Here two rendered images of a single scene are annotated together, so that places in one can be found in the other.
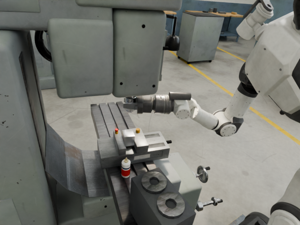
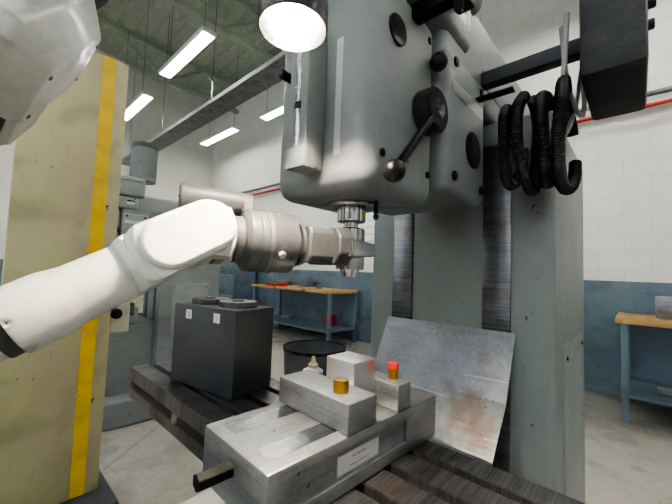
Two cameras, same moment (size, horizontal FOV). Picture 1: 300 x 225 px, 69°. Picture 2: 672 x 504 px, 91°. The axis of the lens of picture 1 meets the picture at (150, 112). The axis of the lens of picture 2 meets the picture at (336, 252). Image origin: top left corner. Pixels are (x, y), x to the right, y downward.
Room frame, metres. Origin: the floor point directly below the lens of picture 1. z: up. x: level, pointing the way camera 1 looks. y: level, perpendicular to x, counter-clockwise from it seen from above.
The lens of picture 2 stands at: (1.34, -0.15, 1.20)
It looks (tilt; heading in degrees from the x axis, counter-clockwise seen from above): 3 degrees up; 156
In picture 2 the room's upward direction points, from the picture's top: 2 degrees clockwise
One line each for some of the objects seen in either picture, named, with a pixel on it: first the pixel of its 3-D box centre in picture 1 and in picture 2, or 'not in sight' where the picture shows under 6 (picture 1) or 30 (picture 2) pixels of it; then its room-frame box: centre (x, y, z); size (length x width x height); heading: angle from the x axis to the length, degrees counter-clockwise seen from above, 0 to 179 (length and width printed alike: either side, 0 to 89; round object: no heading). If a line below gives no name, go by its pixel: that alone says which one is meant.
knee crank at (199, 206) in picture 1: (209, 202); not in sight; (0.93, -0.45, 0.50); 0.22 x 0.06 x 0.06; 114
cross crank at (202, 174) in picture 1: (197, 175); not in sight; (1.05, -0.37, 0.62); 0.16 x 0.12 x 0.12; 114
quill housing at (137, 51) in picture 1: (131, 50); (356, 113); (0.85, 0.10, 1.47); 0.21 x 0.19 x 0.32; 24
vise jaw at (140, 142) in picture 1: (138, 139); (324, 397); (0.88, 0.04, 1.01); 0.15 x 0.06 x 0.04; 21
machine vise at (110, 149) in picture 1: (133, 145); (336, 416); (0.87, 0.07, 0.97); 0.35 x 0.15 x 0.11; 111
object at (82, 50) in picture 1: (81, 51); (413, 146); (0.77, 0.27, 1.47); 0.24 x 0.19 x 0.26; 24
